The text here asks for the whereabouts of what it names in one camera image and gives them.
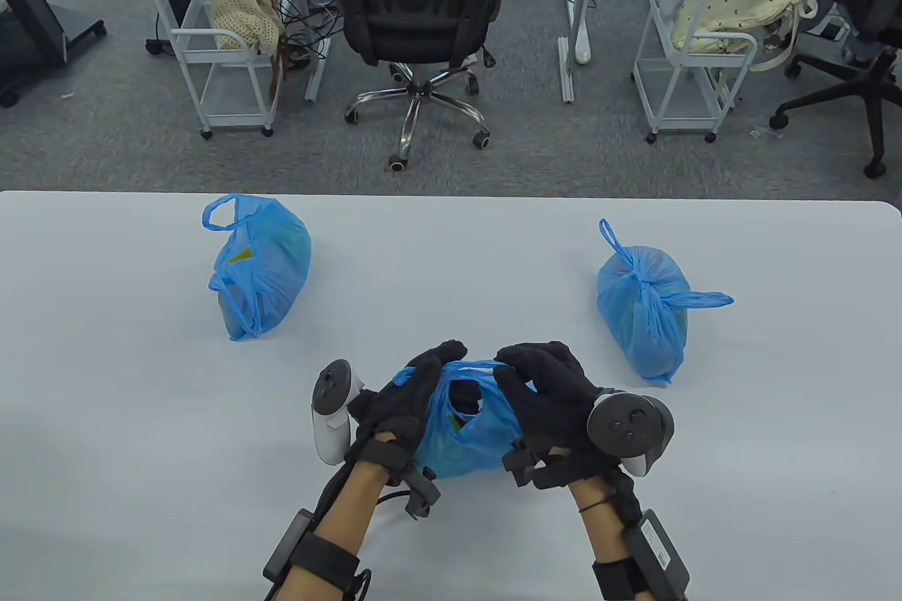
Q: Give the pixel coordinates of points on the person's right hand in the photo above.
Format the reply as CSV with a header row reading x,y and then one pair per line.
x,y
557,404

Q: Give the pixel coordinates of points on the person's left hand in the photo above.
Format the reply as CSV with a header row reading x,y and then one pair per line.
x,y
402,411

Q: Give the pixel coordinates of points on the blue plastic bag yellow contents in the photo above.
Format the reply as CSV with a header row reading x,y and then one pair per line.
x,y
271,256

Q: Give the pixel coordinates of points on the person's right forearm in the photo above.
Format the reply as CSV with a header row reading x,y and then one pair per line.
x,y
599,534

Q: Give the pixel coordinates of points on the person's left forearm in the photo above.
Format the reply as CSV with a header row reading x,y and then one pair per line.
x,y
345,516

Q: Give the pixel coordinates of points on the beige knit bag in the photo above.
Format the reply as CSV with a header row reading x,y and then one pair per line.
x,y
243,16

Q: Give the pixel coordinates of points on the cream patterned bag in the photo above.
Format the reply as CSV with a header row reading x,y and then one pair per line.
x,y
740,9

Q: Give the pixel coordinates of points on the grey left hand controller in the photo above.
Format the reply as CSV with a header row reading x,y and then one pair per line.
x,y
331,411

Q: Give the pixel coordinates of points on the grey hand controller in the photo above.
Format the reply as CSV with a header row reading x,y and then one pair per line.
x,y
627,425
331,411

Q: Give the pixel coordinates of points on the grey right hand controller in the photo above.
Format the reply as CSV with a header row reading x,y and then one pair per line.
x,y
627,425

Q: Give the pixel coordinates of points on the thin black wrist band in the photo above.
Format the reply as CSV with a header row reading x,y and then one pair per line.
x,y
595,504

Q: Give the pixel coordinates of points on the white rolling cart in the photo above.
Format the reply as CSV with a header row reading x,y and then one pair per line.
x,y
236,116
680,120

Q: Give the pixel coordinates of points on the black mesh office chair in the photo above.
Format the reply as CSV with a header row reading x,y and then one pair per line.
x,y
416,16

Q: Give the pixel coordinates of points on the black rolling stand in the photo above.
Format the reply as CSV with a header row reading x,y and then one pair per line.
x,y
77,27

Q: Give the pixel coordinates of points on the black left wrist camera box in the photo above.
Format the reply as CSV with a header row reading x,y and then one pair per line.
x,y
285,548

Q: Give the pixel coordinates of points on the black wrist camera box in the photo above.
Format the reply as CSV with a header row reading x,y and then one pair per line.
x,y
659,555
285,548

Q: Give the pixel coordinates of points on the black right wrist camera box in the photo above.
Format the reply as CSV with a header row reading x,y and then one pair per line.
x,y
659,555

